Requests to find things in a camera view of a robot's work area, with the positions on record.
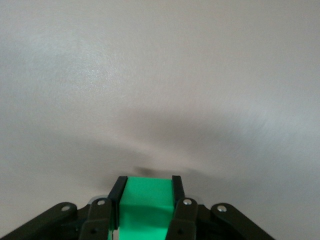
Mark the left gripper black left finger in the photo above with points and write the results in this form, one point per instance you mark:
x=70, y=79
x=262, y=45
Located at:
x=98, y=217

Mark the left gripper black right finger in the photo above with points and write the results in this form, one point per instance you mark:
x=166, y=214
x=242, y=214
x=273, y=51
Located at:
x=186, y=217

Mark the green cube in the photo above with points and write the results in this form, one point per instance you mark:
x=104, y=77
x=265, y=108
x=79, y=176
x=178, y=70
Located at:
x=143, y=207

